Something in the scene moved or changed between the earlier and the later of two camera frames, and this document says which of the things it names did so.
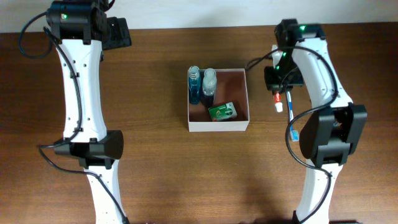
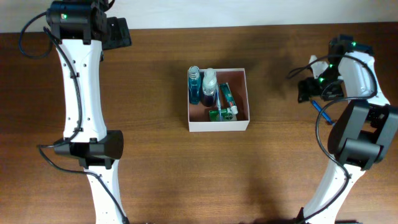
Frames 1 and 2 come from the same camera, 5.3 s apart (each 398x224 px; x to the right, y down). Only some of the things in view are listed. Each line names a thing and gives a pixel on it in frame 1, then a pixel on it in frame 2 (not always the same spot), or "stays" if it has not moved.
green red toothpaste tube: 278,105 -> 229,97
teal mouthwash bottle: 194,84 stays
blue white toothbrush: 294,134 -> 218,106
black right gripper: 271,83 -> 307,87
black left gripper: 120,35 stays
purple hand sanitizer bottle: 209,84 stays
